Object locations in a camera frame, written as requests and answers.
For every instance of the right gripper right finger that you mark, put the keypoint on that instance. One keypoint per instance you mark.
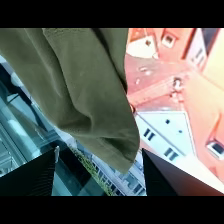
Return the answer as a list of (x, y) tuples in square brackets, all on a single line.
[(173, 181)]

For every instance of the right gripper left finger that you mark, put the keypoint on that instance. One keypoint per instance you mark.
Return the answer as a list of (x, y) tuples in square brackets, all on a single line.
[(31, 180)]

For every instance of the olive green garment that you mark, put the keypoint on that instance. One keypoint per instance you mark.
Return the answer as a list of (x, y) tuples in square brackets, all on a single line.
[(83, 90)]

